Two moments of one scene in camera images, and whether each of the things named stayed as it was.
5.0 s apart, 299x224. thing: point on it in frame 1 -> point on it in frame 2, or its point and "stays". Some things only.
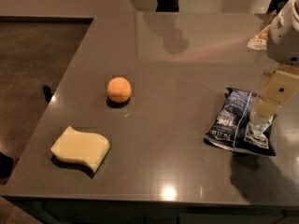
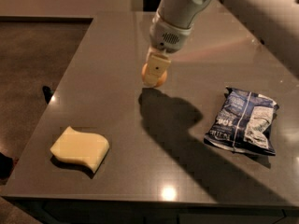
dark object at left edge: x=6 y=165 stays
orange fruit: x=119 y=89 -> x=161 y=81
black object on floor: x=48 y=93 stays
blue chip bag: x=237 y=129 stays
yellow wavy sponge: x=81 y=147 stays
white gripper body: x=284 y=42 -> x=167 y=37
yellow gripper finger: x=283 y=83 -> x=157 y=65
